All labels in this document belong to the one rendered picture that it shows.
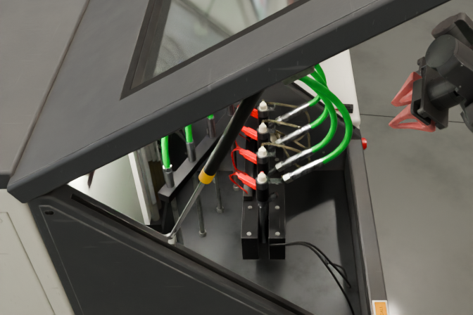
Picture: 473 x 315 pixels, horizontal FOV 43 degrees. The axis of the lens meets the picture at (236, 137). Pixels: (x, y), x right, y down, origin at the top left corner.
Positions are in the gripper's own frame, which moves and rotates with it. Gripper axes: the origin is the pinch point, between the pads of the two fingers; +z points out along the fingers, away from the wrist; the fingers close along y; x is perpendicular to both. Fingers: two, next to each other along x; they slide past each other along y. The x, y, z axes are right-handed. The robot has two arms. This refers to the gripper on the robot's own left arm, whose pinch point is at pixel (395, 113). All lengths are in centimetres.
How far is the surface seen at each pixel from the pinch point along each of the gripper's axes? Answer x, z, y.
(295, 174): -0.6, 25.6, 5.1
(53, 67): -54, 23, 14
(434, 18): 151, 122, -218
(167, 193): -18, 46, 13
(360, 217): 23.9, 30.7, 2.7
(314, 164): 0.4, 21.4, 3.8
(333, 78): 21, 46, -45
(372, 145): 110, 119, -98
